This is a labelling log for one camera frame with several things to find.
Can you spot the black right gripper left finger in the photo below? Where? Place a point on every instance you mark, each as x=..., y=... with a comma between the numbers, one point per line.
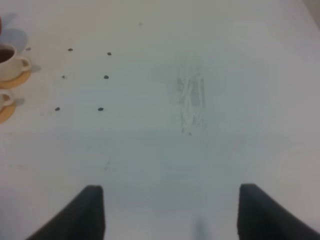
x=82, y=219

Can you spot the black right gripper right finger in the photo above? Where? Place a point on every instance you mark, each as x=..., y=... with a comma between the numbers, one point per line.
x=262, y=218

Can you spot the orange near coaster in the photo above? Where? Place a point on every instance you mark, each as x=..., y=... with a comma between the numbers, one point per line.
x=6, y=112

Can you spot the orange coaster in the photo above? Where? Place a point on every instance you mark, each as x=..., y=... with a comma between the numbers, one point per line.
x=21, y=79
x=6, y=112

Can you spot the white near teacup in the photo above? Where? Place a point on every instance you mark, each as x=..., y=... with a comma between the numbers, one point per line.
x=7, y=98

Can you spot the white teacup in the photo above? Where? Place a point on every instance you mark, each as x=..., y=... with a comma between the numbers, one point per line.
x=12, y=65
x=7, y=98

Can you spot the orange far coaster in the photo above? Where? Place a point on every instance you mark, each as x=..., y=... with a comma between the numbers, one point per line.
x=21, y=79

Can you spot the white far teacup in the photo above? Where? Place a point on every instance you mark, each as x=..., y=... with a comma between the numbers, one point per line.
x=12, y=65

